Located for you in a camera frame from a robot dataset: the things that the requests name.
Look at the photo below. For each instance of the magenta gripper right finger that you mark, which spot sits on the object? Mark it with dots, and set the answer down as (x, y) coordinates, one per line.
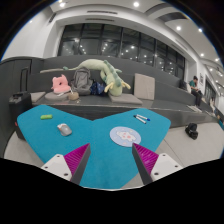
(153, 166)

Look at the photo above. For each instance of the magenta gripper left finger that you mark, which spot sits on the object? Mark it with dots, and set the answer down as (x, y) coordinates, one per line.
(71, 166)

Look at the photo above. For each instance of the grey computer mouse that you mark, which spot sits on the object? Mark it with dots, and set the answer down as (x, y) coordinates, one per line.
(64, 129)

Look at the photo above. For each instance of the round white mouse pad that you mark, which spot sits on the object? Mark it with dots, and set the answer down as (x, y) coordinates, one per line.
(124, 136)

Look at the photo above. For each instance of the blue heart shaped table mat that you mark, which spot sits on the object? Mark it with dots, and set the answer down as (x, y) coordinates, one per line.
(109, 166)

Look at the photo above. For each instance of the black capped marker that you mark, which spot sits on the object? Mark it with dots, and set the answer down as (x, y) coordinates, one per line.
(139, 119)

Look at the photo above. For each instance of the black bag on floor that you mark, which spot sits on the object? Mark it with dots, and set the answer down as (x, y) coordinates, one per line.
(191, 131)

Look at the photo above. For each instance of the blue capped marker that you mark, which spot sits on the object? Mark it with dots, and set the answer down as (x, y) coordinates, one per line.
(143, 117)

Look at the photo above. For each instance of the green eraser block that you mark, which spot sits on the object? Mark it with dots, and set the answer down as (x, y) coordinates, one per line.
(49, 116)

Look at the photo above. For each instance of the small brown round bag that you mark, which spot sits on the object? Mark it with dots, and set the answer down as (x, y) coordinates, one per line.
(73, 96)

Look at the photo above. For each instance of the round grey seat cushion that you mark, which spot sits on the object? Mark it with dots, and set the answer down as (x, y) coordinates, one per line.
(51, 96)

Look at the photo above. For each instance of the grey flat seat cushion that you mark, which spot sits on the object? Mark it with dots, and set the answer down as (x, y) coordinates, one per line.
(125, 99)

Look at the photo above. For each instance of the grey cushion far left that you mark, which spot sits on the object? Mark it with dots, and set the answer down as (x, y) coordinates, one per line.
(36, 96)

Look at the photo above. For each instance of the dark blue bag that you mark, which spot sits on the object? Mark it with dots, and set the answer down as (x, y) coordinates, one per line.
(97, 89)

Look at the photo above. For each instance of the pink plush cushion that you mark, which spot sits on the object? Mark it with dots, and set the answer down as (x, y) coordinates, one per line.
(60, 84)

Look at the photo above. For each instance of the black suitcase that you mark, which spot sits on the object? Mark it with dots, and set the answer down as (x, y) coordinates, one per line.
(18, 104)

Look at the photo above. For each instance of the grey backpack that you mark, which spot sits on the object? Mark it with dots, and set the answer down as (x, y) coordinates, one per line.
(81, 82)

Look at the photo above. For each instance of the seated person green shirt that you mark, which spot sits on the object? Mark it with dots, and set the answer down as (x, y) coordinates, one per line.
(195, 91)

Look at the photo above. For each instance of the green dragon plush toy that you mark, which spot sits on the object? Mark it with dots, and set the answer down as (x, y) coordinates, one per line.
(108, 73)

